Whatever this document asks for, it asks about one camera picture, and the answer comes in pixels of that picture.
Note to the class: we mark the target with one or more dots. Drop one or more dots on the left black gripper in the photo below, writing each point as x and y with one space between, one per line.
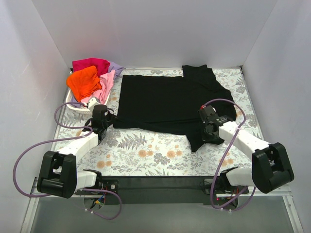
107 120

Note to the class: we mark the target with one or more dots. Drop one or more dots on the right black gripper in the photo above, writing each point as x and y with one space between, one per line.
205 116

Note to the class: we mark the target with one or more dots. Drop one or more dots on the black t shirt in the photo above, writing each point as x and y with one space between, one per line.
171 104

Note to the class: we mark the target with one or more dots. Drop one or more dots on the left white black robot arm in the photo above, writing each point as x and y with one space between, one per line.
59 175

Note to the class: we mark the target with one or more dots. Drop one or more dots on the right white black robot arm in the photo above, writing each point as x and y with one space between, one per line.
271 167

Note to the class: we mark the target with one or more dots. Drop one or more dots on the pink t shirt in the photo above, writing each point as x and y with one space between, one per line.
106 81

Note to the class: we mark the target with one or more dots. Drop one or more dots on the orange t shirt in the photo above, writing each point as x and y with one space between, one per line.
83 83

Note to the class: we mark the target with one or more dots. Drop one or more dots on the white plastic laundry basket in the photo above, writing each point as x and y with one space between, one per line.
81 110

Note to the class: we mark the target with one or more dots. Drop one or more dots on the lavender t shirt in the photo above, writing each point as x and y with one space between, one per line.
117 68

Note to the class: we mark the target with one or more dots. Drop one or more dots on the magenta t shirt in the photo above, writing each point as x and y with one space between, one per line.
101 65

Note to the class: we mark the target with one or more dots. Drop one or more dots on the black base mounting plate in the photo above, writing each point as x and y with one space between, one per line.
169 189

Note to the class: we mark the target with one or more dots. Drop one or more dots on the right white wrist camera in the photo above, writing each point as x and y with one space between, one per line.
207 110

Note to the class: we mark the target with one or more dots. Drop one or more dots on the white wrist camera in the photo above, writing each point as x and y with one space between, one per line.
207 110
92 103

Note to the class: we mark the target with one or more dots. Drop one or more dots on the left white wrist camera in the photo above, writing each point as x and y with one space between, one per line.
92 103

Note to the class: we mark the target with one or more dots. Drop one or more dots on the aluminium frame rail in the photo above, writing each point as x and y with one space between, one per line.
282 191

